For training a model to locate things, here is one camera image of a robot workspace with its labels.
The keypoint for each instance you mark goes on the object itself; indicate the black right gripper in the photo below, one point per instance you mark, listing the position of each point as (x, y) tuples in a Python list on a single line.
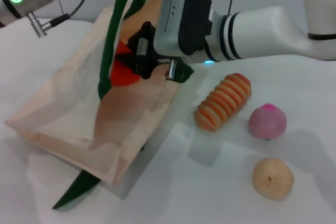
[(145, 56)]

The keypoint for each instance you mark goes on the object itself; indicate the orange toy fruit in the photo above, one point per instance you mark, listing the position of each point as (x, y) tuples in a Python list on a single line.
[(123, 75)]

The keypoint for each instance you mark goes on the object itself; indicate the pink toy peach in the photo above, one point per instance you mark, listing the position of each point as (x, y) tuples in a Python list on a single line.
[(267, 124)]

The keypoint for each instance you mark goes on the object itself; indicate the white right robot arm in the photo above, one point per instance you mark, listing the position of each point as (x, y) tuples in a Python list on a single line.
[(262, 32)]

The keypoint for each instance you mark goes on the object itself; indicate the ribbed orange toy bread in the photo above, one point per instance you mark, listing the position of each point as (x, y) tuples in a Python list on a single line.
[(223, 100)]

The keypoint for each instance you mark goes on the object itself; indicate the tan toy pear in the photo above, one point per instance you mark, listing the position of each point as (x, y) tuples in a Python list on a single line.
[(273, 179)]

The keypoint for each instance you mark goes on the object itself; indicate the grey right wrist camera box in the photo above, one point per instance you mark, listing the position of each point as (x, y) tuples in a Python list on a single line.
[(181, 14)]

